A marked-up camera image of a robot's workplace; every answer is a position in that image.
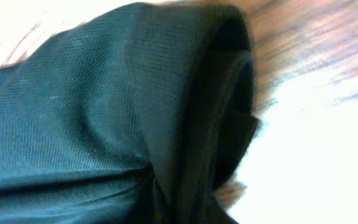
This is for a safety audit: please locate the black t-shirt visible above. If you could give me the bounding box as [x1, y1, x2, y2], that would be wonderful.
[0, 3, 258, 223]

